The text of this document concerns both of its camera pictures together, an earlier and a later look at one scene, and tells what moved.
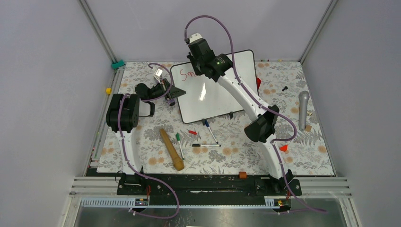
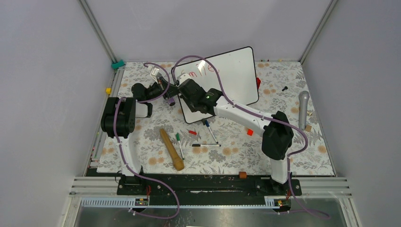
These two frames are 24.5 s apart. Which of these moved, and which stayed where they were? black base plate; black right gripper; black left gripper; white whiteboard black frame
Moved: black right gripper
Stayed: black base plate; black left gripper; white whiteboard black frame
